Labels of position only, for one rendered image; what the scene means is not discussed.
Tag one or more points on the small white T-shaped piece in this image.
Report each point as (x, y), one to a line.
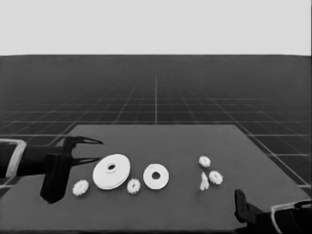
(204, 185)

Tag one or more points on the large thick white disc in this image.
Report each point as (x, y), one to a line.
(104, 178)

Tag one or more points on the white toothed gear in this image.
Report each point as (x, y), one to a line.
(219, 178)
(136, 187)
(208, 162)
(76, 189)

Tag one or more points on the white round carrier with pins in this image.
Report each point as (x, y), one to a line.
(148, 177)

